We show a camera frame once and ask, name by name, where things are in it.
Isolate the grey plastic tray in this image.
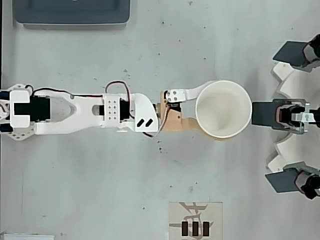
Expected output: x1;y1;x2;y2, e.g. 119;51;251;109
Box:
12;0;132;30

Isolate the dark grey flat paddle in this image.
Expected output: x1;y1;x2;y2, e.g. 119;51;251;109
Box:
251;101;279;127
272;41;309;68
264;168;300;194

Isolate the printed paper mat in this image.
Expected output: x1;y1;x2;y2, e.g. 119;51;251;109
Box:
169;201;224;240

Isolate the black red long servo cable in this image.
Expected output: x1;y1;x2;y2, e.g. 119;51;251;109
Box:
24;84;105;100

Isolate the grey servo mount clear bracket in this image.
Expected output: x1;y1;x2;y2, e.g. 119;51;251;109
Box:
271;98;320;135

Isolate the black red looped servo cable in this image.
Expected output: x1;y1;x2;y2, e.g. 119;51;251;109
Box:
104;80;136;121

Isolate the tan gripper black servo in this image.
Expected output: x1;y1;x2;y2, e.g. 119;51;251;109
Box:
156;81;234;142

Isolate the white gear-shaped wheel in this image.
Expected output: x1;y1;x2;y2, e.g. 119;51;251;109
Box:
265;61;320;177

